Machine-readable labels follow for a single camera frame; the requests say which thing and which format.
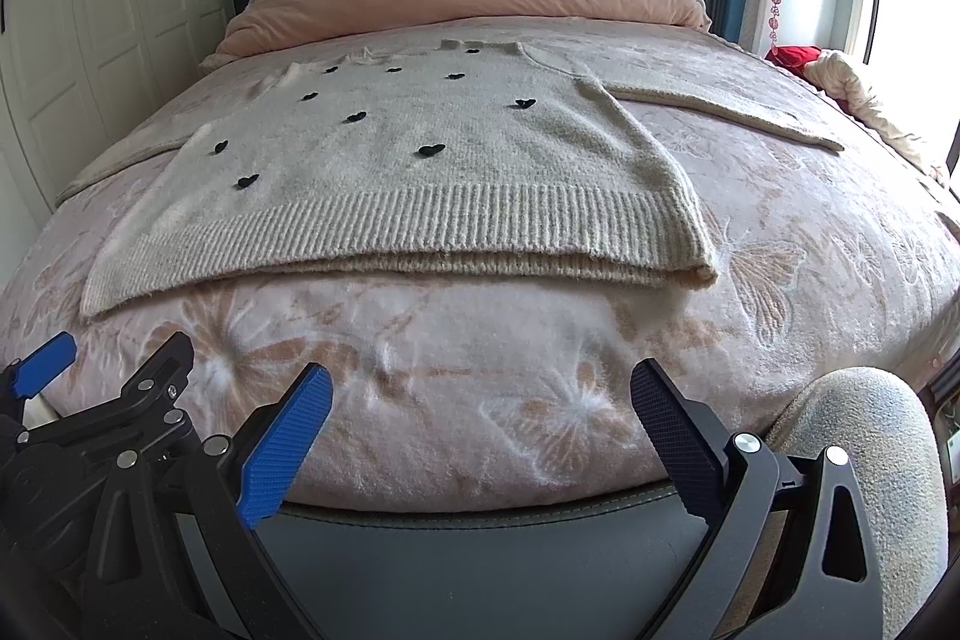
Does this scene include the beige knit sweater black hearts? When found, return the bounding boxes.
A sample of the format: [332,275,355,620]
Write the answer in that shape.
[80,26,841,317]

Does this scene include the pink floral bed blanket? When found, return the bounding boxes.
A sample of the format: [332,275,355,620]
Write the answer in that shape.
[2,18,958,512]

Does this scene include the white wardrobe with red decals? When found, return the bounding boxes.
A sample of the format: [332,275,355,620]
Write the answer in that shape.
[2,0,235,209]

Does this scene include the cream cloth by window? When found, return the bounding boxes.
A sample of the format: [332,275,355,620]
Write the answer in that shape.
[802,49,947,182]

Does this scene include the red cloth by window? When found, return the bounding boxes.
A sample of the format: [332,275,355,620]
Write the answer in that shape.
[765,46,822,80]

